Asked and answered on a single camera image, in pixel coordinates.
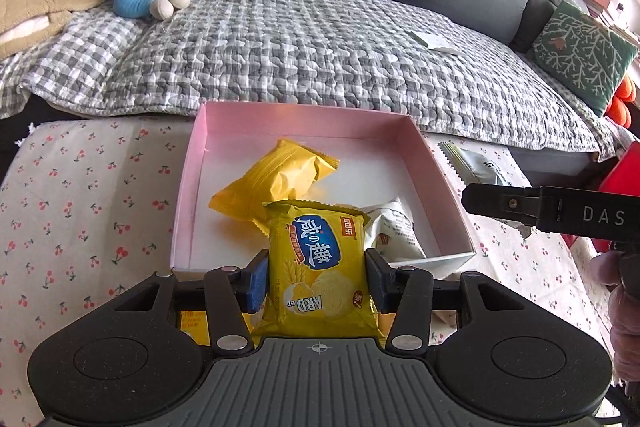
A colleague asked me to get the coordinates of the stack of books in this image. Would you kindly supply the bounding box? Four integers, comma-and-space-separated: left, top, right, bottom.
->
575, 0, 640, 38

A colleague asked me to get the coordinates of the flat white packet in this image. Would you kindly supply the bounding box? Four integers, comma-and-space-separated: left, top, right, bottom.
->
410, 31, 463, 56

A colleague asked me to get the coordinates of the green branch-pattern cushion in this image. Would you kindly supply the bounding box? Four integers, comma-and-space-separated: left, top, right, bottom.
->
531, 1, 640, 118

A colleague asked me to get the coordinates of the pale green snack packet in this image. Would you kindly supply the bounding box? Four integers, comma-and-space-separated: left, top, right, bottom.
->
437, 142, 532, 242

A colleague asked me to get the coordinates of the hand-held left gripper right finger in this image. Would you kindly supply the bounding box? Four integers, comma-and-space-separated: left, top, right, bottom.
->
364, 248, 526, 355

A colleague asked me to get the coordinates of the red object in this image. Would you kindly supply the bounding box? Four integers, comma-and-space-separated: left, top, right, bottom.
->
597, 142, 640, 195

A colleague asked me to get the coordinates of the person's right hand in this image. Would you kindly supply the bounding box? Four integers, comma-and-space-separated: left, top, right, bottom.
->
587, 249, 640, 383

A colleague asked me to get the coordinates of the white green snack packet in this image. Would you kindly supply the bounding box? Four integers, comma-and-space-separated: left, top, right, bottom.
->
359, 196, 427, 264

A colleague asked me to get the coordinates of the cherry print tablecloth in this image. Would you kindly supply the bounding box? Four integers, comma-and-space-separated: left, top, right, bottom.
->
0, 117, 640, 427

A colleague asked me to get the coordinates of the small yellow packet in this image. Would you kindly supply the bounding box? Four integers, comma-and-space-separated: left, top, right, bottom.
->
177, 309, 211, 345

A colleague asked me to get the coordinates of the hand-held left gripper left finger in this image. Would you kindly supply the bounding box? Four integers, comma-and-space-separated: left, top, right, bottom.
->
107, 249, 271, 356

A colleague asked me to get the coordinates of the grey checked quilt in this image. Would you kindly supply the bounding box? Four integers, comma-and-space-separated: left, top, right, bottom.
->
0, 0, 626, 162

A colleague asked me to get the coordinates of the plain yellow snack packet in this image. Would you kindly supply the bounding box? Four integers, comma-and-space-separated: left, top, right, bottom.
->
208, 138, 341, 233

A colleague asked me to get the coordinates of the pink cardboard box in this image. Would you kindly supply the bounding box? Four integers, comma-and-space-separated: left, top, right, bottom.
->
170, 101, 477, 280

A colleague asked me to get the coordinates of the orange plush object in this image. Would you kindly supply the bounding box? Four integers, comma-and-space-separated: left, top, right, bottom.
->
605, 74, 636, 128

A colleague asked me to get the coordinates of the yellow cracker packet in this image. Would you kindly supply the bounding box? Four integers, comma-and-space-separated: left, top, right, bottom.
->
250, 199, 387, 340

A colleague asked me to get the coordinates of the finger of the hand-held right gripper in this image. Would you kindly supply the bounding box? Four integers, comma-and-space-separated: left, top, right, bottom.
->
461, 183, 544, 229

